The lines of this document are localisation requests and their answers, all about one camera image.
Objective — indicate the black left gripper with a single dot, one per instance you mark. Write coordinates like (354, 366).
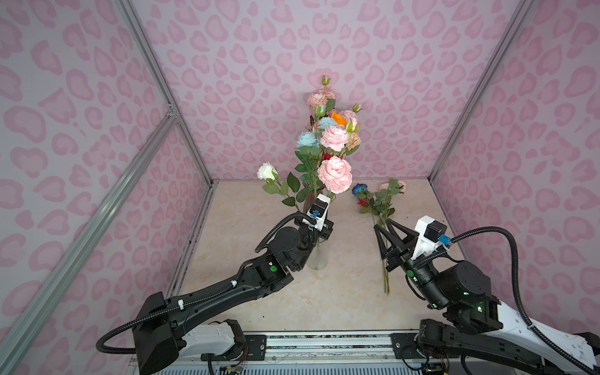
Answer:
(324, 233)

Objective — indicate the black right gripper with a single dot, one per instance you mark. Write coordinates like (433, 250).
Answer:
(402, 250)

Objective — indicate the tall clear ribbed glass vase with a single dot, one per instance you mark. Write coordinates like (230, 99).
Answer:
(319, 257)

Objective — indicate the large pink rose spray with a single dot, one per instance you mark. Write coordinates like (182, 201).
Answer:
(380, 202)

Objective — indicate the light blue flower spray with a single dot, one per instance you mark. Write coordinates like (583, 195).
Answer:
(309, 148)

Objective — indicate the white rose spray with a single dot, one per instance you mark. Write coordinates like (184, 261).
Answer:
(293, 189)

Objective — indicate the pink peony flower spray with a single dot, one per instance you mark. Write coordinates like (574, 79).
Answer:
(350, 117)

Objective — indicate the orange flower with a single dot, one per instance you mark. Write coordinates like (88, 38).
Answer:
(338, 118)

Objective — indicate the pink rose bud spray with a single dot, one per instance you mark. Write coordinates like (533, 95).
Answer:
(323, 95)

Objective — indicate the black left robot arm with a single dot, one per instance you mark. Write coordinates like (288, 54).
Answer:
(159, 339)

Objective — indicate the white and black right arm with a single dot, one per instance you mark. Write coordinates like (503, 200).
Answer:
(479, 325)

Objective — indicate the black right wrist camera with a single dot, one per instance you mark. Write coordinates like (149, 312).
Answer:
(431, 237)

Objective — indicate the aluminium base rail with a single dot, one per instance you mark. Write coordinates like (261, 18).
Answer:
(334, 352)

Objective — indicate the aluminium frame post right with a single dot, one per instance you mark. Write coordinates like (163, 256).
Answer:
(515, 26)

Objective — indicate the aluminium diagonal frame bar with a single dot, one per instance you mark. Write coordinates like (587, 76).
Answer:
(30, 323)

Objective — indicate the aluminium frame corner post left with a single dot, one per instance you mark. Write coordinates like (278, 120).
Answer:
(141, 40)

